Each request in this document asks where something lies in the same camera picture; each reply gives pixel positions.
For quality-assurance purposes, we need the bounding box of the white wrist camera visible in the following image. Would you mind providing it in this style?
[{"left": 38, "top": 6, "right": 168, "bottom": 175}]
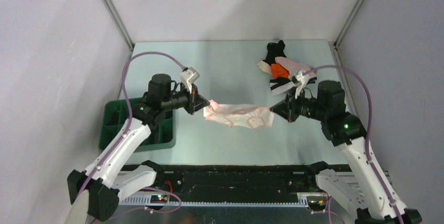
[
  {"left": 180, "top": 67, "right": 200, "bottom": 94},
  {"left": 290, "top": 71, "right": 310, "bottom": 98}
]

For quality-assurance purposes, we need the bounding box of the aluminium frame post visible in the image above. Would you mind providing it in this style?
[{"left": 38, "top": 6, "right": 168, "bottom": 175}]
[
  {"left": 334, "top": 0, "right": 366, "bottom": 48},
  {"left": 101, "top": 0, "right": 135, "bottom": 51}
]

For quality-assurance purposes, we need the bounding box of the green divided storage tray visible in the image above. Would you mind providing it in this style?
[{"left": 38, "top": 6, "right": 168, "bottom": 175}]
[{"left": 98, "top": 99, "right": 176, "bottom": 152}]

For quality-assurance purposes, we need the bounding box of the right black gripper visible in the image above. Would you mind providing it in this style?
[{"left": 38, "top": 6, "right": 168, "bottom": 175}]
[{"left": 270, "top": 86, "right": 328, "bottom": 124}]

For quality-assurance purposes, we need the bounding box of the left aluminium frame post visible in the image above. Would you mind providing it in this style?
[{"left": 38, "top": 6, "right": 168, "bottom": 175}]
[{"left": 101, "top": 0, "right": 135, "bottom": 51}]

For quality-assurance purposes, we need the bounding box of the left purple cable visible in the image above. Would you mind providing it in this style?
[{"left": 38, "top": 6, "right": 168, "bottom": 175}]
[{"left": 74, "top": 51, "right": 186, "bottom": 214}]

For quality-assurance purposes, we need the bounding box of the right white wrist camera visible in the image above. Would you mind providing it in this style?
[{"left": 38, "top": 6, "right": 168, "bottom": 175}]
[{"left": 290, "top": 71, "right": 310, "bottom": 98}]

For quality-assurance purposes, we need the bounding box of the orange underwear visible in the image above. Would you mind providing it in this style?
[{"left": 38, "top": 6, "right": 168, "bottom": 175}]
[{"left": 271, "top": 63, "right": 290, "bottom": 80}]

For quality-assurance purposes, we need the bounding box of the right aluminium frame post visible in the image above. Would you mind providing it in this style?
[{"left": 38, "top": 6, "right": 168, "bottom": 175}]
[{"left": 334, "top": 0, "right": 366, "bottom": 48}]

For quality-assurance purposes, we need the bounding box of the cream underwear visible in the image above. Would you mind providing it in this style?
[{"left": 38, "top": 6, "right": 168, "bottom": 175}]
[{"left": 257, "top": 60, "right": 272, "bottom": 75}]

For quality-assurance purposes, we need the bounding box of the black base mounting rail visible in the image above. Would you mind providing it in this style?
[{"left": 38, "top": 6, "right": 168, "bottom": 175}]
[{"left": 119, "top": 160, "right": 339, "bottom": 203}]

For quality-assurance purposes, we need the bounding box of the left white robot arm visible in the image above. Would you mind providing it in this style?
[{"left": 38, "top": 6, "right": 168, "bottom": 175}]
[{"left": 65, "top": 68, "right": 209, "bottom": 223}]

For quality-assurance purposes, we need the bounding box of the white pink-trimmed underwear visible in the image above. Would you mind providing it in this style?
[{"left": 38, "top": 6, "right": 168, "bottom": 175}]
[{"left": 203, "top": 100, "right": 274, "bottom": 129}]

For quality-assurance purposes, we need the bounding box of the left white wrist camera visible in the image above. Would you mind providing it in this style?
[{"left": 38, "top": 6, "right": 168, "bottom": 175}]
[{"left": 180, "top": 67, "right": 200, "bottom": 94}]

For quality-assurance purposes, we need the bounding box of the light pink underwear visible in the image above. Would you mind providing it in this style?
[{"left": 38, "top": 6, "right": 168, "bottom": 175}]
[{"left": 275, "top": 57, "right": 311, "bottom": 75}]

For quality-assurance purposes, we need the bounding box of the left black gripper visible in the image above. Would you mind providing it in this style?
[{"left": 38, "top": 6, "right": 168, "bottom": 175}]
[{"left": 161, "top": 81, "right": 209, "bottom": 115}]

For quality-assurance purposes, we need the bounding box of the black white striped underwear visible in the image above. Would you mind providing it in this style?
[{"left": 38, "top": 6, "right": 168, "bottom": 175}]
[{"left": 269, "top": 77, "right": 298, "bottom": 95}]

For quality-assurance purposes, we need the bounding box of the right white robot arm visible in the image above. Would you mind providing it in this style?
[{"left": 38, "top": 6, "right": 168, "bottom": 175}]
[{"left": 270, "top": 81, "right": 422, "bottom": 223}]

